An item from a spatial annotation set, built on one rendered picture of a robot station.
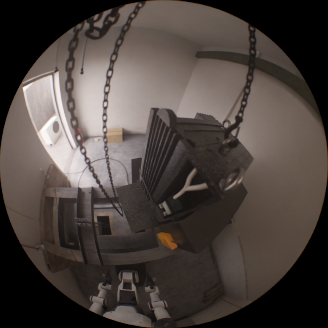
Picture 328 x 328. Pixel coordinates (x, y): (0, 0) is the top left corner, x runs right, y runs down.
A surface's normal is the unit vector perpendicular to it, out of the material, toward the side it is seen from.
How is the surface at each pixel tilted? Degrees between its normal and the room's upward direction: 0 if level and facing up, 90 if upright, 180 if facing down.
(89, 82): 90
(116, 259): 0
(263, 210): 90
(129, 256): 0
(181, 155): 90
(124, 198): 0
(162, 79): 90
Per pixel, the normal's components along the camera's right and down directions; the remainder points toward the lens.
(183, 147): -0.85, 0.23
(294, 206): -0.93, 0.06
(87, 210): 0.25, -0.59
